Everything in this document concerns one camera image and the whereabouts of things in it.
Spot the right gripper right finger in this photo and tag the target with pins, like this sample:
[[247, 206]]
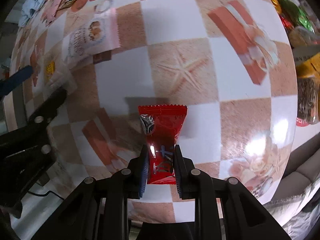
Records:
[[182, 168]]

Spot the checkered patterned tablecloth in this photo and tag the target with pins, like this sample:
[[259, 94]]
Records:
[[229, 61]]

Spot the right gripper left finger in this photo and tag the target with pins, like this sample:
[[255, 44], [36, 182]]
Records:
[[138, 176]]

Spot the green foil snack bag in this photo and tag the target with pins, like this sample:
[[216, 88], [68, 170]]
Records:
[[296, 14]]

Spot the light blue towel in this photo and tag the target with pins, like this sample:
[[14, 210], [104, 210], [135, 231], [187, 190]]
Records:
[[29, 9]]

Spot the pink white cookie packet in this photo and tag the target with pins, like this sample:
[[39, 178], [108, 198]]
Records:
[[98, 35]]

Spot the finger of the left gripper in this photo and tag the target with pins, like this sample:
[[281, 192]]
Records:
[[8, 85]]

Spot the small yellow candy packet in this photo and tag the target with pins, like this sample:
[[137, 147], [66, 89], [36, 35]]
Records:
[[50, 69]]

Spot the pink snack pouch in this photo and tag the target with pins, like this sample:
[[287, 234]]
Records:
[[52, 11]]

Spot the red snack packet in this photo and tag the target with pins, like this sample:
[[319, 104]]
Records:
[[162, 125]]

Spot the yellow snack box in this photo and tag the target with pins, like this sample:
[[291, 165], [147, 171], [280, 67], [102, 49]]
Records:
[[309, 68]]

